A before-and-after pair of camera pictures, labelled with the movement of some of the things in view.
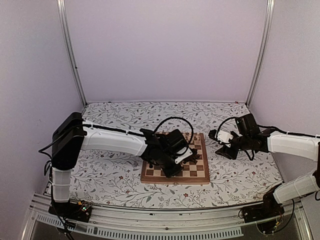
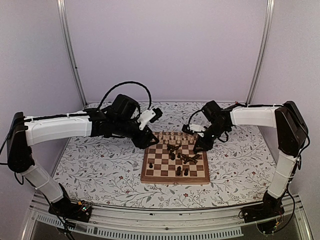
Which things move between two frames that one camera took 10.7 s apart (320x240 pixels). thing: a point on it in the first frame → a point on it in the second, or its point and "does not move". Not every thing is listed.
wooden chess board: [192, 173] does not move
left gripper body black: [163, 162] → [123, 129]
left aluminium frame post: [62, 8] does not move
